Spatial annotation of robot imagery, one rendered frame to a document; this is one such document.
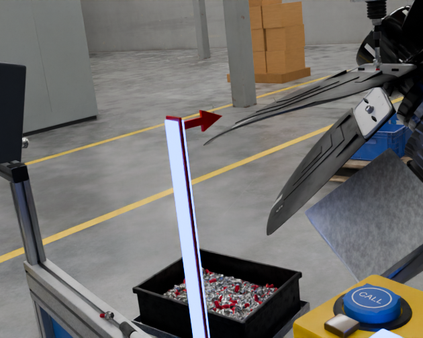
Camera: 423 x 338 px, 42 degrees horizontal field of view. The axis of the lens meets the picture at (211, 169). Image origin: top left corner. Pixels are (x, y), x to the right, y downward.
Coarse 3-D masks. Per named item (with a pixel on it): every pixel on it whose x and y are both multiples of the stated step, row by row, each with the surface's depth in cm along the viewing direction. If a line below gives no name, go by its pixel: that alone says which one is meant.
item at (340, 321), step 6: (336, 318) 38; (342, 318) 38; (348, 318) 38; (324, 324) 38; (330, 324) 38; (336, 324) 38; (342, 324) 38; (348, 324) 38; (354, 324) 38; (330, 330) 38; (336, 330) 37; (342, 330) 37; (348, 330) 37; (354, 330) 37; (342, 336) 37
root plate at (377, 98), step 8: (376, 88) 89; (368, 96) 90; (376, 96) 87; (384, 96) 85; (360, 104) 91; (368, 104) 88; (376, 104) 86; (384, 104) 84; (360, 112) 90; (376, 112) 85; (384, 112) 83; (360, 120) 88; (368, 120) 86; (384, 120) 83; (360, 128) 87; (368, 128) 85; (376, 128) 84; (368, 136) 84
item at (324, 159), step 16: (352, 112) 91; (336, 128) 93; (352, 128) 88; (320, 144) 96; (336, 144) 90; (352, 144) 86; (304, 160) 100; (320, 160) 92; (336, 160) 87; (304, 176) 94; (320, 176) 89; (288, 192) 96; (304, 192) 90; (272, 208) 100; (288, 208) 92; (272, 224) 93
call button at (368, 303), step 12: (360, 288) 41; (372, 288) 41; (384, 288) 41; (348, 300) 40; (360, 300) 40; (372, 300) 39; (384, 300) 39; (396, 300) 39; (348, 312) 39; (360, 312) 38; (372, 312) 38; (384, 312) 38; (396, 312) 38
